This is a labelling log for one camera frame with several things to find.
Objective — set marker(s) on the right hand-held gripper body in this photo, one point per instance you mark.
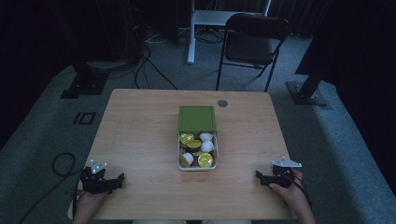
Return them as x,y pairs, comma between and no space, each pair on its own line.
281,174

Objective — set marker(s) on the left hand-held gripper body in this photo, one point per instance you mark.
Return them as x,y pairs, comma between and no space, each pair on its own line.
93,182

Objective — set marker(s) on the person's left hand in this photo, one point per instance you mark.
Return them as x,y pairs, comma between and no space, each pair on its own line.
90,200

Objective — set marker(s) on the person's right hand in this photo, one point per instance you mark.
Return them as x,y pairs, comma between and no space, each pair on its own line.
289,194

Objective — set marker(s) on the green lidded tray box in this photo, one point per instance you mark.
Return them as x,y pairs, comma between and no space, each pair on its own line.
197,168

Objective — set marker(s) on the pile of coffee capsules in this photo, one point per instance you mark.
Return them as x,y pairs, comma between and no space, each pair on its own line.
196,150

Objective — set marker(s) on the green box sleeve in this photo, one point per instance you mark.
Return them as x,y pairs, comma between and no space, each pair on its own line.
197,118

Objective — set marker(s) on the black folding chair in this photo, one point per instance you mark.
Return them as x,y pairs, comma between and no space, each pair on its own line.
251,46

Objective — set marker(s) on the black stand with base plate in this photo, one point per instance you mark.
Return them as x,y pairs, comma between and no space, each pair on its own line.
308,90
84,82

